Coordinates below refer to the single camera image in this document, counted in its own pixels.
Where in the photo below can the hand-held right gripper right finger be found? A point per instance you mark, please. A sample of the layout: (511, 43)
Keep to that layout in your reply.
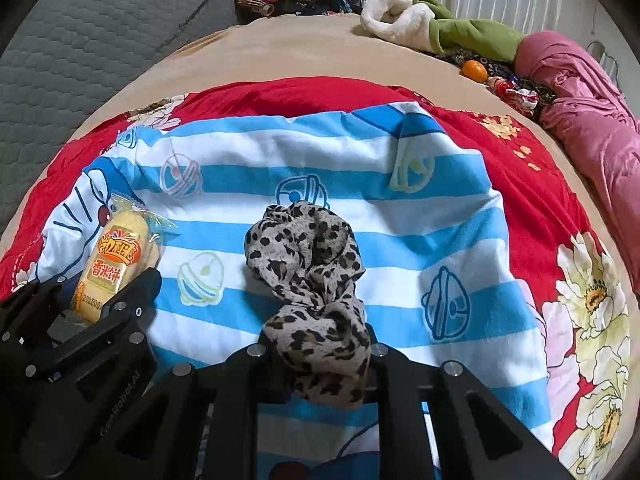
(400, 375)

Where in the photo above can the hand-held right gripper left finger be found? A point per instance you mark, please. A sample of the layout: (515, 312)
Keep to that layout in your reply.
(235, 385)

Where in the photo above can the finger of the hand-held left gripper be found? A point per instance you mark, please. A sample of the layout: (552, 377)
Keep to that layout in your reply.
(35, 305)
(142, 290)

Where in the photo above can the yellow rice cracker packet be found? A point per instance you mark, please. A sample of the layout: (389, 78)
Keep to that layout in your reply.
(117, 260)

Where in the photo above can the leopard print cloth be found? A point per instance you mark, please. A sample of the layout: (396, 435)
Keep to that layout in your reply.
(305, 260)

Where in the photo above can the blue striped cartoon cloth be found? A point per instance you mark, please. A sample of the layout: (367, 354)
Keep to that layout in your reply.
(350, 200)

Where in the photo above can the red floral blanket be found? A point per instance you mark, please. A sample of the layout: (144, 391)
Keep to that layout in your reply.
(525, 200)

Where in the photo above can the grey quilted headboard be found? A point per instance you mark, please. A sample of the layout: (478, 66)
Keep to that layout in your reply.
(100, 50)

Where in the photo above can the red white candy wrapper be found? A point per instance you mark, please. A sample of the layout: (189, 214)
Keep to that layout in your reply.
(500, 84)
(525, 98)

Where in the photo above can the orange fruit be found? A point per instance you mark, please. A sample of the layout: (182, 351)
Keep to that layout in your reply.
(473, 70)

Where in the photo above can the dark patterned cloth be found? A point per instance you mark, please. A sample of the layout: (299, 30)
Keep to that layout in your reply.
(542, 91)

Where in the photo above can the pink quilt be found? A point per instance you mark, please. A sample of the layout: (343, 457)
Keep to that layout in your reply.
(585, 110)

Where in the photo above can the green cloth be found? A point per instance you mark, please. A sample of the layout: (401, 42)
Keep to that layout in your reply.
(475, 35)

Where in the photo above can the white fleece cloth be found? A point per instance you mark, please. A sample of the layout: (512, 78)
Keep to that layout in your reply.
(387, 15)

